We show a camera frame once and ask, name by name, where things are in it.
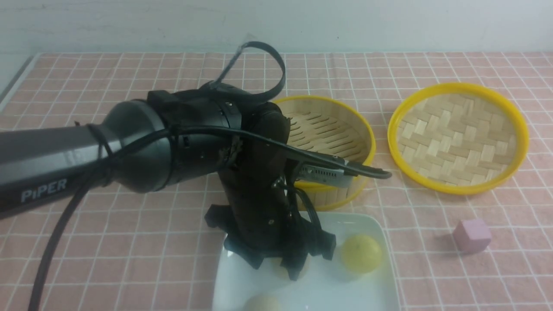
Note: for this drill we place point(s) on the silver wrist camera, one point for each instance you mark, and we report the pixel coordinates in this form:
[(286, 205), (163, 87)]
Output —
[(325, 176)]

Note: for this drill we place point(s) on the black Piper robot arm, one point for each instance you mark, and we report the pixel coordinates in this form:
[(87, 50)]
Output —
[(148, 145)]

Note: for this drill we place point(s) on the pink cube block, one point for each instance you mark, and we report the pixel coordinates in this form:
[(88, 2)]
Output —
[(472, 236)]

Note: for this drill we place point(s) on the bamboo steamer lid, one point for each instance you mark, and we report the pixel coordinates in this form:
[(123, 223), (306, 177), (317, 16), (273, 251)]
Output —
[(458, 138)]

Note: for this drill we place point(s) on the white square plate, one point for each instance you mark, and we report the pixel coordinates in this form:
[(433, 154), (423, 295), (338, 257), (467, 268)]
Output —
[(326, 285)]

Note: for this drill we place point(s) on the yellow steamed bun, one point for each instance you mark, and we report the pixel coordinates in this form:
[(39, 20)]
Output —
[(361, 254)]

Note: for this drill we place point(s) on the round bamboo steamer basket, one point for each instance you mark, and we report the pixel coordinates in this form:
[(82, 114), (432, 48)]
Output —
[(324, 125)]

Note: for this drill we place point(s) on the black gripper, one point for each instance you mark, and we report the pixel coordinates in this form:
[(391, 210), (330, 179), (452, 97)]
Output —
[(267, 216)]

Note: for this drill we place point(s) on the white steamed bun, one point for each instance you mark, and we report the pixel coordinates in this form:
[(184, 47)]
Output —
[(262, 303), (306, 264)]

